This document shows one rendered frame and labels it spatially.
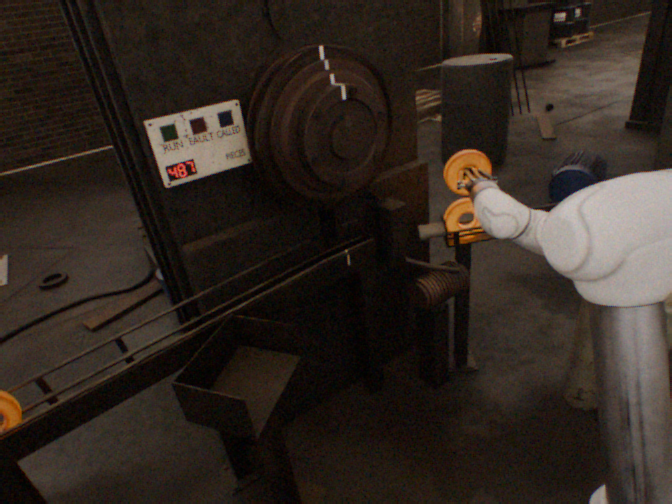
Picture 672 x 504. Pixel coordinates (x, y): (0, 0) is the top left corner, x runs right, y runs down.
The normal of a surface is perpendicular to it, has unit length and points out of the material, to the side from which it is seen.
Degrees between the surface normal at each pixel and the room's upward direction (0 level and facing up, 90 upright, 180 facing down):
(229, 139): 90
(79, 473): 0
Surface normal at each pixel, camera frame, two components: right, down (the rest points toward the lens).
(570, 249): -0.98, 0.09
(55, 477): -0.12, -0.86
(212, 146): 0.55, 0.35
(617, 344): -0.72, 0.26
